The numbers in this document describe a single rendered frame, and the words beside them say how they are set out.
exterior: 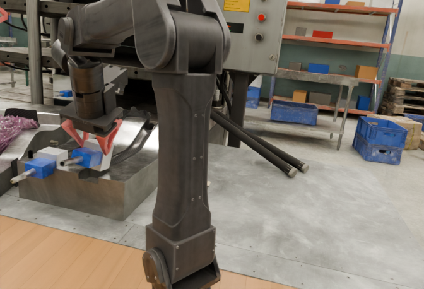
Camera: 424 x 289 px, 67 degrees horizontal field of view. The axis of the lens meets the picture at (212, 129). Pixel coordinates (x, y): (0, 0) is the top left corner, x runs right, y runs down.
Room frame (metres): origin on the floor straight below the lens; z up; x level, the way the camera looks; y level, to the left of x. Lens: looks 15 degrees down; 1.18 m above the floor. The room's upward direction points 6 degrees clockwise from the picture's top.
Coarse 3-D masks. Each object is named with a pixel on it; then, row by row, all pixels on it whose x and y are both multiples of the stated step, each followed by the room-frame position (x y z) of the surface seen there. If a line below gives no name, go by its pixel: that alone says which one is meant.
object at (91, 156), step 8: (88, 144) 0.63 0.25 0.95; (96, 144) 0.63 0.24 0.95; (112, 144) 0.66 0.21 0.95; (80, 152) 0.59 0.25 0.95; (88, 152) 0.60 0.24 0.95; (96, 152) 0.61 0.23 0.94; (64, 160) 0.54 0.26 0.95; (72, 160) 0.56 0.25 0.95; (80, 160) 0.58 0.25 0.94; (88, 160) 0.59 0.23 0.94; (96, 160) 0.61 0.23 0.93; (104, 160) 0.63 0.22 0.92; (96, 168) 0.62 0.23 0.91; (104, 168) 0.63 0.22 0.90
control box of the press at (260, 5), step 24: (216, 0) 1.46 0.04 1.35; (240, 0) 1.44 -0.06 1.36; (264, 0) 1.42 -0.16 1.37; (240, 24) 1.44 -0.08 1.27; (264, 24) 1.42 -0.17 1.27; (240, 48) 1.44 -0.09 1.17; (264, 48) 1.42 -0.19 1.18; (240, 72) 1.46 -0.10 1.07; (264, 72) 1.41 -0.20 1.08; (240, 96) 1.48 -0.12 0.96; (240, 120) 1.48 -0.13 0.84; (240, 144) 1.52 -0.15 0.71
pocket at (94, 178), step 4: (88, 168) 0.67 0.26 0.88; (80, 172) 0.64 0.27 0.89; (84, 172) 0.65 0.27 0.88; (88, 172) 0.67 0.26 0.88; (92, 172) 0.67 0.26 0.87; (96, 172) 0.67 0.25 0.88; (100, 172) 0.66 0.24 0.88; (104, 172) 0.66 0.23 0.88; (80, 176) 0.64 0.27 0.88; (84, 176) 0.65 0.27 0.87; (88, 176) 0.67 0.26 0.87; (92, 176) 0.67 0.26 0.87; (96, 176) 0.67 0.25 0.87; (84, 180) 0.62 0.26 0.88; (88, 180) 0.62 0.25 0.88; (92, 180) 0.65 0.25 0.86; (96, 180) 0.65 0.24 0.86
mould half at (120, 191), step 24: (144, 120) 0.95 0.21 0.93; (72, 144) 0.81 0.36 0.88; (120, 144) 0.84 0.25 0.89; (144, 144) 0.84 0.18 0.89; (24, 168) 0.65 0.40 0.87; (72, 168) 0.64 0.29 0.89; (120, 168) 0.67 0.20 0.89; (144, 168) 0.70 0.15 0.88; (24, 192) 0.65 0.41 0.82; (48, 192) 0.64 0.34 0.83; (72, 192) 0.63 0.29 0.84; (96, 192) 0.62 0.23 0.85; (120, 192) 0.60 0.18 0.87; (144, 192) 0.70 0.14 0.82; (120, 216) 0.60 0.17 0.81
